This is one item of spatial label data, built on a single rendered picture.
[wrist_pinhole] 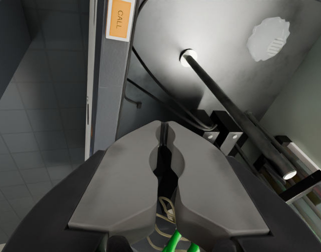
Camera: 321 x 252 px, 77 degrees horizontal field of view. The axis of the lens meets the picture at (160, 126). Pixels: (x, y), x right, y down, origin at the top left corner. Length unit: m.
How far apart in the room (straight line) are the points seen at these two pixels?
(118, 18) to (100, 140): 0.22
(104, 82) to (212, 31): 0.27
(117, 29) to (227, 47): 0.30
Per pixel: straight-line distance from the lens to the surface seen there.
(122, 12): 0.29
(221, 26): 0.50
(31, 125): 1.67
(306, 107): 0.67
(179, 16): 0.45
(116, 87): 0.34
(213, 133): 0.43
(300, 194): 0.57
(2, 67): 0.94
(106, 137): 0.40
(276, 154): 0.28
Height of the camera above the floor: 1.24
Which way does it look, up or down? 45 degrees down
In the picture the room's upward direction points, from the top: 158 degrees clockwise
